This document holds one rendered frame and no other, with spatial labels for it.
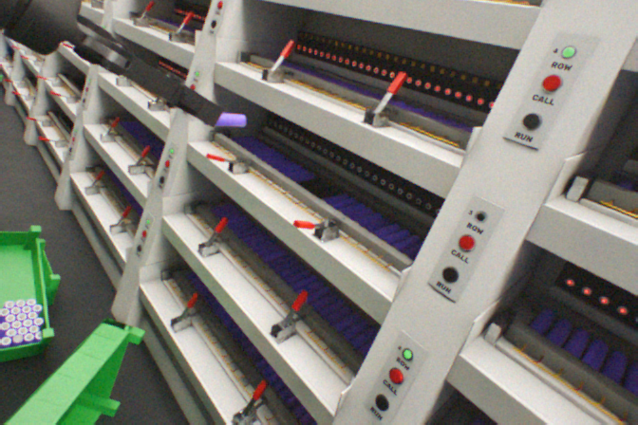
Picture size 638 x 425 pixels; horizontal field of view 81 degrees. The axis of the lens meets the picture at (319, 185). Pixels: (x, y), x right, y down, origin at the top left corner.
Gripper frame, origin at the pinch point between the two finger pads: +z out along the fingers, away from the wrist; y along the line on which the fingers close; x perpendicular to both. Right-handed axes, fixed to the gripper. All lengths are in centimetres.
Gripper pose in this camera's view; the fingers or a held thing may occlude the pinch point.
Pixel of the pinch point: (194, 103)
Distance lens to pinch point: 55.0
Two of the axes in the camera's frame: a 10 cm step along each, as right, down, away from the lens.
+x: -5.3, 8.5, 0.3
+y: -6.4, -4.2, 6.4
